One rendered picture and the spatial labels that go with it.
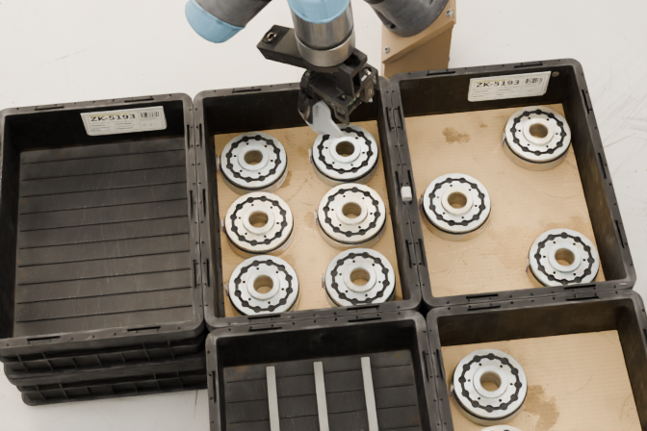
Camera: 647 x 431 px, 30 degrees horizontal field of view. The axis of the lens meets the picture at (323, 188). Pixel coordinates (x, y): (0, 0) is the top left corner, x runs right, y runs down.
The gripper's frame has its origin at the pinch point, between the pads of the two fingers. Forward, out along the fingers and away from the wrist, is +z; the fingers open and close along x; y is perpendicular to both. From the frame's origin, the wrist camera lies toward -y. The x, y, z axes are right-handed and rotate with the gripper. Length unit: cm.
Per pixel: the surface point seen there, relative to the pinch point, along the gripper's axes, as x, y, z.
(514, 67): 27.4, 13.5, 11.8
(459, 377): -17.7, 35.9, 12.2
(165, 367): -41.6, 1.2, 13.9
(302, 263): -16.8, 6.5, 15.2
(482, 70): 23.3, 10.4, 10.2
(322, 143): 0.3, -3.4, 14.3
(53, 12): -2, -67, 30
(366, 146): 4.0, 2.4, 14.6
